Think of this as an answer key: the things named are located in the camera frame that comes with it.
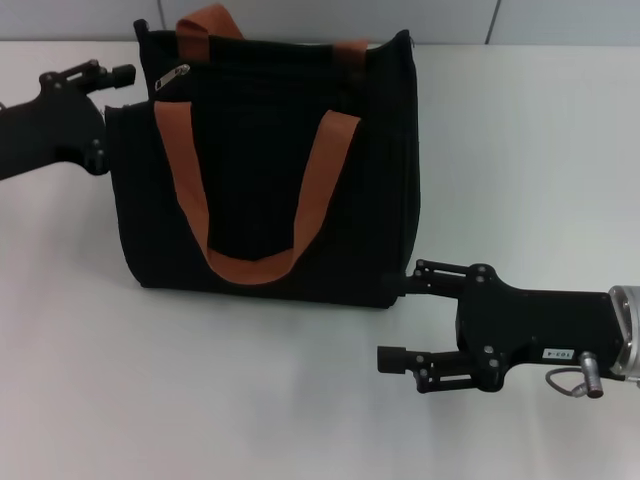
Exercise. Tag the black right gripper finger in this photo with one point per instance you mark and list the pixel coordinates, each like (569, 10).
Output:
(392, 360)
(435, 282)

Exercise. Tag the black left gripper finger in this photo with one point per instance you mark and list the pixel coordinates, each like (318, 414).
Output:
(122, 76)

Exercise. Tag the silver zipper pull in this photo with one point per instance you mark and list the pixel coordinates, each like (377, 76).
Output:
(172, 77)

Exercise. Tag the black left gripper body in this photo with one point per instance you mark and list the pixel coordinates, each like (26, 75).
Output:
(45, 130)

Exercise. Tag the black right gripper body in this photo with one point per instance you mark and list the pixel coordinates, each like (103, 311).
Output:
(540, 325)

